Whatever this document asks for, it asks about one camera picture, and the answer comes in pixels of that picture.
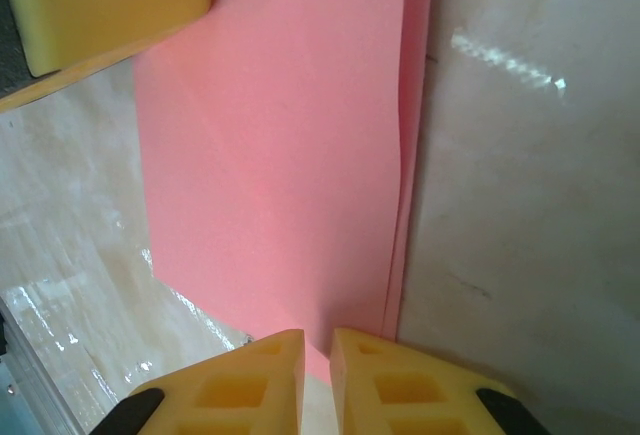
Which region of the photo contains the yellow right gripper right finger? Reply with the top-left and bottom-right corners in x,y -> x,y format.
329,327 -> 551,435

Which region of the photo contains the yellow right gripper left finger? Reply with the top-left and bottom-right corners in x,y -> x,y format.
92,328 -> 307,435

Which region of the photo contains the pink cloth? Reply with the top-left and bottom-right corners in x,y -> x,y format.
133,0 -> 434,387

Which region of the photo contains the wide aluminium mounting rail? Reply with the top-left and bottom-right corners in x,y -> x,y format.
0,299 -> 81,435

